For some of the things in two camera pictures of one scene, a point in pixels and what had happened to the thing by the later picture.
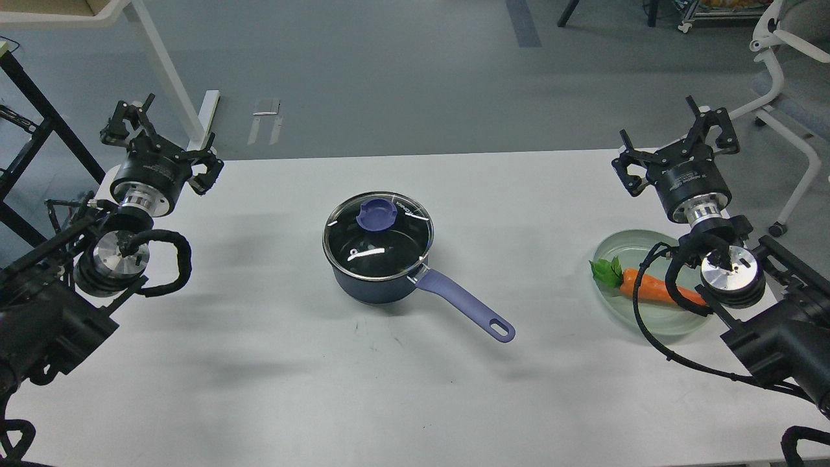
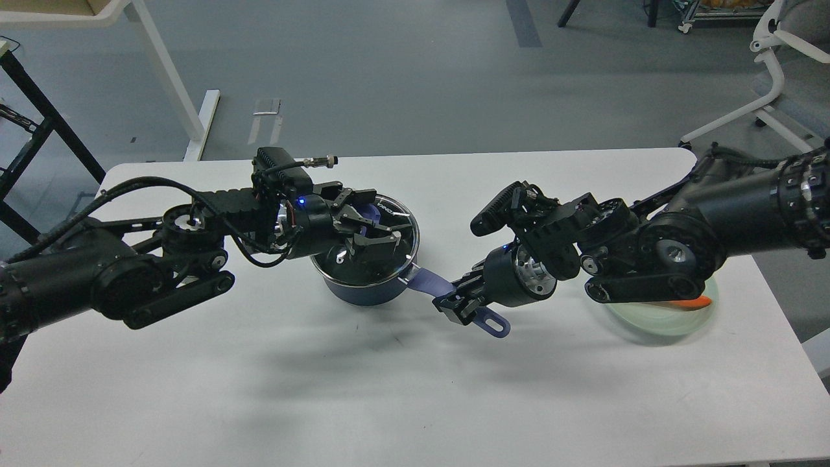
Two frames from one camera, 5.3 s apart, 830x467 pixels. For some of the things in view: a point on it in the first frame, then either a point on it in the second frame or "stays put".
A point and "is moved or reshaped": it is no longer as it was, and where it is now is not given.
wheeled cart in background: [720, 10] stays put
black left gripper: [153, 172] → [316, 230]
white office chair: [805, 26] stays put
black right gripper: [686, 175] → [510, 277]
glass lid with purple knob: [377, 235] is moved or reshaped
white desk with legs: [97, 13] stays put
